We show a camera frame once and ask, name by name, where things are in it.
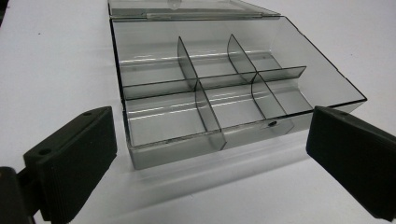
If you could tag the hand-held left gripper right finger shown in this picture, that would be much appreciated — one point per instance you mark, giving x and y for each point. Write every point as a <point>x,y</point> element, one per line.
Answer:
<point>355,158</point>

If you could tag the clear grey compartment box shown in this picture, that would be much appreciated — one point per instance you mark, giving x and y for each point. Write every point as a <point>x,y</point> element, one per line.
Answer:
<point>218,90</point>

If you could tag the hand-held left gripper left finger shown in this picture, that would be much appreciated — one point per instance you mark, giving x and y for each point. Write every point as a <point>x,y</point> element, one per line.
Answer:
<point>73,168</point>

